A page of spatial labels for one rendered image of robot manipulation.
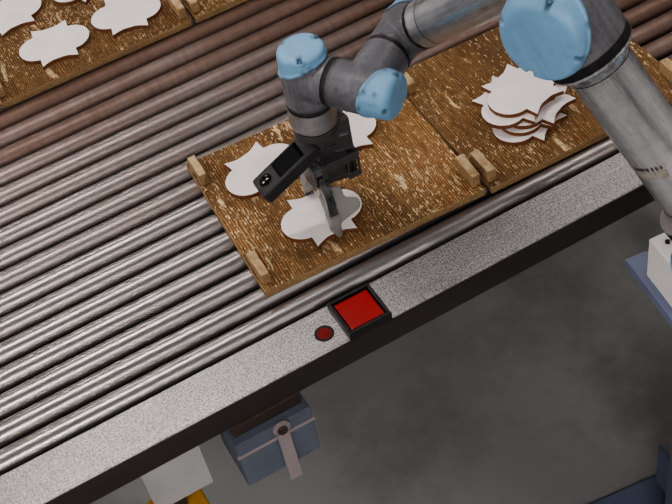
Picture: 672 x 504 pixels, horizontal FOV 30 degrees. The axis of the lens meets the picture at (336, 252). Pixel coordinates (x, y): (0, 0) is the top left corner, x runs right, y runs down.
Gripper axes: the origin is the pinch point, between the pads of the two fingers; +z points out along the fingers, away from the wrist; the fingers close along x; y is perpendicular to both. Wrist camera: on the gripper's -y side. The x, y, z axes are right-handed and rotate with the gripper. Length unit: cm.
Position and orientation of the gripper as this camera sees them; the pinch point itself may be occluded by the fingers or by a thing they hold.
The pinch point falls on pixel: (321, 215)
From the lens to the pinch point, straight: 209.9
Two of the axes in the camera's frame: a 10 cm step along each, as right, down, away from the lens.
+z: 1.4, 6.6, 7.4
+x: -4.4, -6.3, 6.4
